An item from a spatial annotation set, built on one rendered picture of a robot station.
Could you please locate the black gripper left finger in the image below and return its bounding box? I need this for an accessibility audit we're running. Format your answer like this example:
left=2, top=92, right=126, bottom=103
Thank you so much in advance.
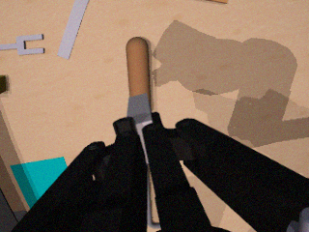
left=11, top=95, right=148, bottom=232

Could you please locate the grey flat bar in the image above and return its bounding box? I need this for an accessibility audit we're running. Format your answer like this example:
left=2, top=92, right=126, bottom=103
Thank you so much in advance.
left=57, top=0, right=89, bottom=60

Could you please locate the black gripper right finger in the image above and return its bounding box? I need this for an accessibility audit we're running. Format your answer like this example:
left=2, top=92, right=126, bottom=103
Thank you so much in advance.
left=138, top=93, right=309, bottom=232

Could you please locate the grey wrench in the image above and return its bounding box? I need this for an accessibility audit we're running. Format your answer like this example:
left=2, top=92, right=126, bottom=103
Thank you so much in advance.
left=0, top=34, right=44, bottom=55

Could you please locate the wooden tool handle with metal rod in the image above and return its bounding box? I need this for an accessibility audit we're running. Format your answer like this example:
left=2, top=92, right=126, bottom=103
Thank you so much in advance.
left=126, top=37, right=160, bottom=229

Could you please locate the teal square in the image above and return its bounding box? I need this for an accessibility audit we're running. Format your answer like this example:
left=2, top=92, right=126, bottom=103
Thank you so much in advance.
left=10, top=157, right=67, bottom=209

